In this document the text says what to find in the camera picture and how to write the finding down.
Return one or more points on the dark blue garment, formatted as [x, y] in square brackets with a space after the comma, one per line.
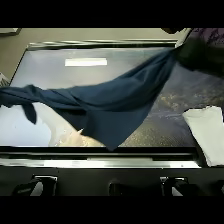
[113, 110]

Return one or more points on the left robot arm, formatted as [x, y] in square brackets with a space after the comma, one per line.
[26, 189]

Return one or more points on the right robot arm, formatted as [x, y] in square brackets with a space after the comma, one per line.
[200, 56]

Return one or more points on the white garment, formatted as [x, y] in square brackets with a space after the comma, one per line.
[206, 133]

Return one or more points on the silver frame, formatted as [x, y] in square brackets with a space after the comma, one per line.
[100, 163]

